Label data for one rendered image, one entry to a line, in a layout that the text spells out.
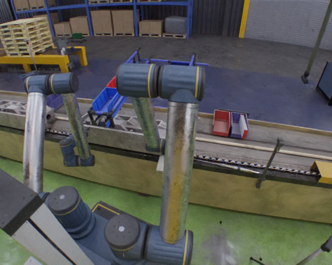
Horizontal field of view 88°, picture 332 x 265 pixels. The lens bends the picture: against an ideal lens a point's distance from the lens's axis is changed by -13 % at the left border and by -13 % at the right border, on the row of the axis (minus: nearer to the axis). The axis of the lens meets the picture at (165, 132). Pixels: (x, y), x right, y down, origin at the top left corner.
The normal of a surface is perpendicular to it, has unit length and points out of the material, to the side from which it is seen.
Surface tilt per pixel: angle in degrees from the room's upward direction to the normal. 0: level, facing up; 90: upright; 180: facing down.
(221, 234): 0
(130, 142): 80
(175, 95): 66
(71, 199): 6
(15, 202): 0
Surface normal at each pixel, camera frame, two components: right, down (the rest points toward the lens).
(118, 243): 0.00, -0.71
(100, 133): -0.23, 0.46
